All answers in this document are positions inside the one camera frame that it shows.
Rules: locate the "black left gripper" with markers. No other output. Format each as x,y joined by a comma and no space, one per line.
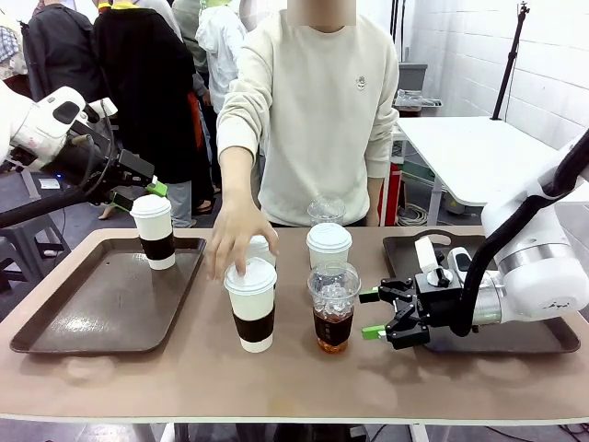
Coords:
106,168

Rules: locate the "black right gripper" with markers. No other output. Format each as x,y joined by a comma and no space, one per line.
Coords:
439,304

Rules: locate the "white paper cup brown sleeve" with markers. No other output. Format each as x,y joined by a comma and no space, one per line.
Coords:
154,221
263,246
250,299
329,244

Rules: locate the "iced tea clear dome cup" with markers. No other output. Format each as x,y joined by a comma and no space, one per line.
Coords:
333,322
326,209

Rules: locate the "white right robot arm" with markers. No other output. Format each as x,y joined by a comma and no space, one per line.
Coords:
529,244

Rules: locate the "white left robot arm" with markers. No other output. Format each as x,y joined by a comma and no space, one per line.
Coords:
41,124

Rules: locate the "person's left forearm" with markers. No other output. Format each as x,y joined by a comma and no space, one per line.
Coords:
375,202

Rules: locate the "person's right forearm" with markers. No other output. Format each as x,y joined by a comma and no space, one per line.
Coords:
237,172

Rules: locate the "brown plastic tray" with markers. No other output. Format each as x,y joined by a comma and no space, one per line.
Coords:
92,304
400,258

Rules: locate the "person's right hand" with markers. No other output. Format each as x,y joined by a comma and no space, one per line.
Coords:
239,230

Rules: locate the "bystander in black coat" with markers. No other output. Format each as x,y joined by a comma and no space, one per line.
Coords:
138,92

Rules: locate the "red floor object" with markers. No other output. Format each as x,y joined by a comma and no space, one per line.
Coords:
393,193

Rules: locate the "bystander in white jacket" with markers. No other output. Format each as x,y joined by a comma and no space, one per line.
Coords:
221,50

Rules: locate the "bystander in dark jacket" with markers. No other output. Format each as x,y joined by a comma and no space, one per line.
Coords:
60,50

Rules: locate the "white background table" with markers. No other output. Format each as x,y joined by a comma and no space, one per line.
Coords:
469,152

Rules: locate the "person in cream sweater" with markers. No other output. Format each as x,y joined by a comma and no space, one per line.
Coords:
317,138

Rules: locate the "black tripod stand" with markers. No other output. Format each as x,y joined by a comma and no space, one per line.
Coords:
506,73

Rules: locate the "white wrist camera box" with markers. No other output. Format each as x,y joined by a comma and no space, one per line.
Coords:
428,255

